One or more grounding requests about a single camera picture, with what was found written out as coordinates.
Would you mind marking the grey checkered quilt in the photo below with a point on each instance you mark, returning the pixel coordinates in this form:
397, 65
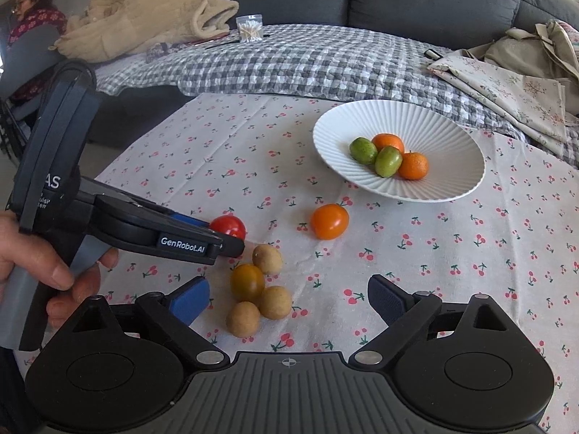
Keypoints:
336, 63

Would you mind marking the dark yellow tomato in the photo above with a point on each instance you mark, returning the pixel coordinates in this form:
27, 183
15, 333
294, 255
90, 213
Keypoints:
247, 283

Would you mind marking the small black device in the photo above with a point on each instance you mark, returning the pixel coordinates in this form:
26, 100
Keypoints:
432, 55

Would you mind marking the red tomato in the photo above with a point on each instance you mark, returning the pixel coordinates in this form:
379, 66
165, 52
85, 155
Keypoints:
229, 225

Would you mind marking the bag of cotton swabs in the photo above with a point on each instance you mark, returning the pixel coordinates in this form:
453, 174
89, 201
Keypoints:
250, 28

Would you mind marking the orange tomato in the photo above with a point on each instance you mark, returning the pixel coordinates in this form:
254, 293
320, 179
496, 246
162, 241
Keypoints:
329, 221

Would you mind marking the cherry print tablecloth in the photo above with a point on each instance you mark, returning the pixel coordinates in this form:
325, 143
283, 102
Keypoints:
514, 238

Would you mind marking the person's left hand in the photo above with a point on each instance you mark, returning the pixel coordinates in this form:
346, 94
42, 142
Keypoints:
39, 258

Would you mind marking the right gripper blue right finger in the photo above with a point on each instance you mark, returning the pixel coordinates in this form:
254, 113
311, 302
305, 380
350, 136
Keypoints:
407, 318

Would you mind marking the seated person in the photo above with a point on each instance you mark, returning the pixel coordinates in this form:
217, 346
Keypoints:
31, 16

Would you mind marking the green tomato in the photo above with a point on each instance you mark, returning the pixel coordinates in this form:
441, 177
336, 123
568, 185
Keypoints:
388, 162
363, 150

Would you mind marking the white ribbed plate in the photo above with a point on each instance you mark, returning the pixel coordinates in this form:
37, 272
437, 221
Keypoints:
457, 165

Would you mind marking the brown kiwi fruit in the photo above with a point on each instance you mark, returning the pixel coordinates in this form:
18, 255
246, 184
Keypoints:
275, 302
243, 320
268, 259

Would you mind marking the folded floral cloth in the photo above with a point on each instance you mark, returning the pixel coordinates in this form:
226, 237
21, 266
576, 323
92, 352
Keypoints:
536, 106

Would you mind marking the beige fleece blanket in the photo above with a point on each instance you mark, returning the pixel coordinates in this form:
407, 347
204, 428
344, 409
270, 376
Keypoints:
113, 28

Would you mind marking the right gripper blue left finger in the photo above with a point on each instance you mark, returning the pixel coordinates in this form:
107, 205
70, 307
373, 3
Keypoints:
166, 318

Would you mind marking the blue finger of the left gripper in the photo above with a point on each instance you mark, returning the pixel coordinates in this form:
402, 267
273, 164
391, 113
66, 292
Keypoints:
190, 221

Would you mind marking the mandarin orange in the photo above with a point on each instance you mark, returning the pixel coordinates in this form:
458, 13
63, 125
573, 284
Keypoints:
414, 166
383, 140

